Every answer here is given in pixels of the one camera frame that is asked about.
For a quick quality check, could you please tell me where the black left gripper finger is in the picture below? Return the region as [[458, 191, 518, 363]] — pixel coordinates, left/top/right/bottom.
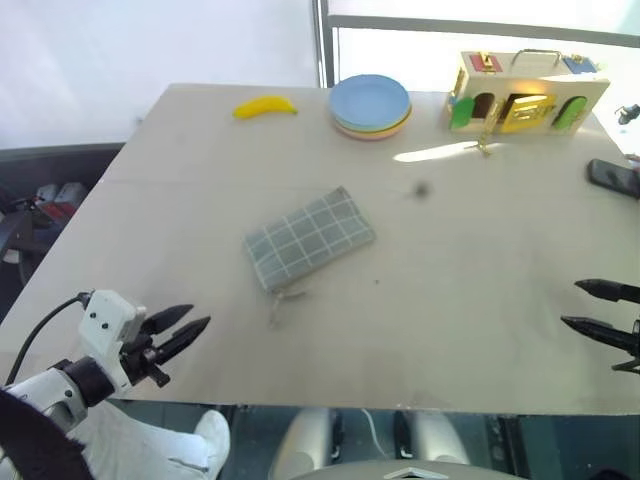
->
[[151, 315, 212, 364], [143, 303, 195, 336]]

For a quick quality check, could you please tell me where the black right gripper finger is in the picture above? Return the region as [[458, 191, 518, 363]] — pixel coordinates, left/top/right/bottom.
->
[[574, 278, 640, 304], [560, 315, 633, 352]]

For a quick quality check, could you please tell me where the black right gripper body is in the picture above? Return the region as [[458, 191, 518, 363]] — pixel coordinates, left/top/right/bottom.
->
[[610, 318, 640, 374]]

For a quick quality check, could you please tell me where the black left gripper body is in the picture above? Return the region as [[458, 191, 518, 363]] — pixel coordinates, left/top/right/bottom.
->
[[119, 328, 172, 389]]

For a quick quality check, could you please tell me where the grey checked pouch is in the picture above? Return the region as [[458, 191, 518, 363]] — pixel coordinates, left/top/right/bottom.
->
[[242, 185, 377, 330]]

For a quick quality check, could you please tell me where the black smartphone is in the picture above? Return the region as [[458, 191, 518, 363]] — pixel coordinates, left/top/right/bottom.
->
[[586, 158, 640, 201]]

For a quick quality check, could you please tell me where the black fuzzy rounded shape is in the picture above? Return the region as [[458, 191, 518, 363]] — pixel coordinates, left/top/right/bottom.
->
[[0, 388, 94, 480]]

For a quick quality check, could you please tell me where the silver left robot leg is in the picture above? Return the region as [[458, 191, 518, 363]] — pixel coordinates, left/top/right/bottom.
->
[[273, 407, 335, 472]]

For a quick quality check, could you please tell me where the silver robot leg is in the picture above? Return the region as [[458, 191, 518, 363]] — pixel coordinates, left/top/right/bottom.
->
[[273, 407, 335, 472], [398, 409, 472, 467]]

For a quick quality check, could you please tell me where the silver right robot leg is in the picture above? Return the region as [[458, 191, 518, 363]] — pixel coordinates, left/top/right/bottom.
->
[[398, 409, 472, 467]]

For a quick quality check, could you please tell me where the wooden lock box house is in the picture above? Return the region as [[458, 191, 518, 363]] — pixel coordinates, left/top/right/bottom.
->
[[446, 48, 612, 136]]

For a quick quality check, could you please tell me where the yellow toy banana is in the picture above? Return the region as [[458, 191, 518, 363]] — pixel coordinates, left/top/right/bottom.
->
[[231, 94, 300, 121]]

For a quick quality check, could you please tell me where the yellow plastic plate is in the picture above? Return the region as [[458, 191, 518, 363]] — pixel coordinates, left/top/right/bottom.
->
[[332, 110, 413, 136]]

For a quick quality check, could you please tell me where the pink plastic plate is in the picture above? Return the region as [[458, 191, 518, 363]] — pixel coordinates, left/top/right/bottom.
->
[[333, 115, 412, 144]]

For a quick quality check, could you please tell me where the blue plastic plate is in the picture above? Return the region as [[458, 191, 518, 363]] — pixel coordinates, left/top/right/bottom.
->
[[328, 74, 412, 126]]

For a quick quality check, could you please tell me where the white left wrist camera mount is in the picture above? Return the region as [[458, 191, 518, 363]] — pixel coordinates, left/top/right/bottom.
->
[[78, 288, 149, 394]]

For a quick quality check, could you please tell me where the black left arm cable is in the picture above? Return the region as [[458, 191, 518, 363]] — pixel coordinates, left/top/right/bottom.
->
[[3, 292, 96, 386]]

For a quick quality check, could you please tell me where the brass key on chain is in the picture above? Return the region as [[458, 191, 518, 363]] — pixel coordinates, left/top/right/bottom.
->
[[463, 102, 499, 159]]

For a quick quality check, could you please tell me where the thin white cable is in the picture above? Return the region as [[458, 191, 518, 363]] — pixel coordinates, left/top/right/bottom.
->
[[361, 408, 390, 459]]

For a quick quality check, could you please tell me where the grey metal window frame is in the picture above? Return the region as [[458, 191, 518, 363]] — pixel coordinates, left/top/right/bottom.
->
[[311, 0, 640, 89]]

